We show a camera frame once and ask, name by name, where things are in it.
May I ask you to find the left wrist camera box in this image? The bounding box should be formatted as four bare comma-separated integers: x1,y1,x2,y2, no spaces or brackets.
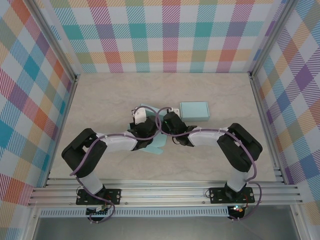
131,106,149,125

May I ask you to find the thin black wire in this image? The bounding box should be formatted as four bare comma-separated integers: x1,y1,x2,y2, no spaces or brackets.
204,184,221,198

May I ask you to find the aluminium side rail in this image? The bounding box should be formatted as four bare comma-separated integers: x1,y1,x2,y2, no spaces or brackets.
248,71,288,186
44,74,80,188

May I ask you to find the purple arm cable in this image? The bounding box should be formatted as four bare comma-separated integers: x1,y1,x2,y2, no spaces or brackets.
155,106,262,222
69,106,162,224

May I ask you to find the grey metal sheet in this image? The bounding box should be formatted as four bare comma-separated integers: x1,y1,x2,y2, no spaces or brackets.
24,206,310,240

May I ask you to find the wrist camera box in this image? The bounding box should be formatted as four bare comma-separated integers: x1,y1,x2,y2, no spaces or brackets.
167,106,182,117
131,106,149,125

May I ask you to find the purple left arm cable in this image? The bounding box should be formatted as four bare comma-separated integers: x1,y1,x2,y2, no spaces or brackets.
69,106,162,224

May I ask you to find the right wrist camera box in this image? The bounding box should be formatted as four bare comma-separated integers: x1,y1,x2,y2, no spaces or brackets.
167,106,182,117

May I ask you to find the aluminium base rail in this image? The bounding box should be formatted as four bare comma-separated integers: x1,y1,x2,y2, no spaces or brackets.
27,177,304,207

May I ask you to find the aluminium frame post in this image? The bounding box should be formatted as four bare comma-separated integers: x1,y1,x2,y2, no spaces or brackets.
26,0,81,83
248,0,300,78

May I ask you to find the light blue paper box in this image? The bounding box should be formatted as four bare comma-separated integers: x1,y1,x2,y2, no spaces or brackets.
126,102,168,155
179,101,210,123

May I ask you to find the small black circuit board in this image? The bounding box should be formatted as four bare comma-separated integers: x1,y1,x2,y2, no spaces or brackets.
86,206,111,217

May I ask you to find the circuit board with lights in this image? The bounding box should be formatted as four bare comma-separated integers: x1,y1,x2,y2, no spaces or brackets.
229,204,245,216

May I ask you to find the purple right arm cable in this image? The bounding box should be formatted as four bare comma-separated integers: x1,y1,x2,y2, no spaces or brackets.
155,106,262,222

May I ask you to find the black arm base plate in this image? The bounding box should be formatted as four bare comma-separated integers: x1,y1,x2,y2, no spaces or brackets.
76,188,122,206
209,187,256,204

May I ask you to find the white slotted cable duct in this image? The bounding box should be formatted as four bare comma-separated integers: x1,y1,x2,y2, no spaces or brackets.
39,206,230,218

